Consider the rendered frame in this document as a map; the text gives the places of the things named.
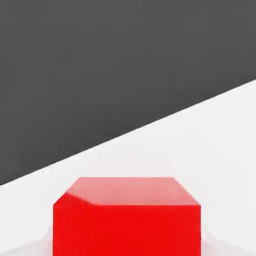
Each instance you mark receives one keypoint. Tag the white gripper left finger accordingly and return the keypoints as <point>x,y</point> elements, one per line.
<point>43,247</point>

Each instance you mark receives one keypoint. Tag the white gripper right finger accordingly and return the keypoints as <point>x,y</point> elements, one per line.
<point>212,248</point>

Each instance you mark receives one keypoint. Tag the small red cube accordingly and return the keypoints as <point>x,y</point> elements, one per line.
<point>128,228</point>

